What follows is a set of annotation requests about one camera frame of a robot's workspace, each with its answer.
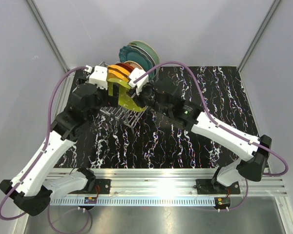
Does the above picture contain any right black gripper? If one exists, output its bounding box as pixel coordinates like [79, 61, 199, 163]
[126, 82, 171, 117]

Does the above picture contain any orange dotted plate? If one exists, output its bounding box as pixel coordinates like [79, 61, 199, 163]
[107, 69, 129, 85]

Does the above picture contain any cream plate with black flower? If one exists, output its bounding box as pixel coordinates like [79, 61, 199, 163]
[125, 60, 143, 70]

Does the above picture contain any red brown scalloped plate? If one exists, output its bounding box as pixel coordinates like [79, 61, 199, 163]
[116, 63, 135, 73]

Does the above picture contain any yellow dotted plate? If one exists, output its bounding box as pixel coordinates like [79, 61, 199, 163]
[107, 64, 130, 78]

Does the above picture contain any teal plate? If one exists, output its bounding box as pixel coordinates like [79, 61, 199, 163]
[119, 45, 156, 71]

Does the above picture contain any green floral plate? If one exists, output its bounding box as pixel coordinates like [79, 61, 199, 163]
[128, 40, 160, 66]

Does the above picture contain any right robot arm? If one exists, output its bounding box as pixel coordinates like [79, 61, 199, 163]
[128, 81, 272, 194]

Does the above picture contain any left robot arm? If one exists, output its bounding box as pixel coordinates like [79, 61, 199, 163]
[0, 83, 116, 216]

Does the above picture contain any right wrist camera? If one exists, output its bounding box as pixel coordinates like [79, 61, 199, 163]
[128, 68, 148, 95]

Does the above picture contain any grey wire dish rack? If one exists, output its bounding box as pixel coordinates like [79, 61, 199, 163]
[100, 63, 146, 131]

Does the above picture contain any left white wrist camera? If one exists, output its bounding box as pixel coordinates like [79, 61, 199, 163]
[84, 65, 108, 90]

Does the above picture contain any aluminium mounting rail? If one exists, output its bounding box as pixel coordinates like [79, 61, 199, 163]
[45, 168, 287, 197]

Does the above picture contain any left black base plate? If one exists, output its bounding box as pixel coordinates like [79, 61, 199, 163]
[88, 178, 111, 195]

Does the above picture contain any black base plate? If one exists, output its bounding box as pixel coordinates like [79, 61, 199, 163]
[88, 178, 111, 195]
[193, 179, 241, 195]

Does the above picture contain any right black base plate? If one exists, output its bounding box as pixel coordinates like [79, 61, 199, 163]
[193, 179, 241, 195]

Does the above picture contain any white slotted cable duct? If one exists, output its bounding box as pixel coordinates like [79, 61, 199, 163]
[51, 196, 215, 207]

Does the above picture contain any left aluminium frame post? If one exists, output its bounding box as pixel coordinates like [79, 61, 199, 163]
[24, 0, 70, 72]

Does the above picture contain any aluminium frame post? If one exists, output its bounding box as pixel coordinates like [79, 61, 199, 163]
[24, 0, 70, 72]
[237, 0, 282, 73]

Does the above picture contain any right aluminium frame post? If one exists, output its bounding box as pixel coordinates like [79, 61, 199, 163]
[237, 0, 282, 73]

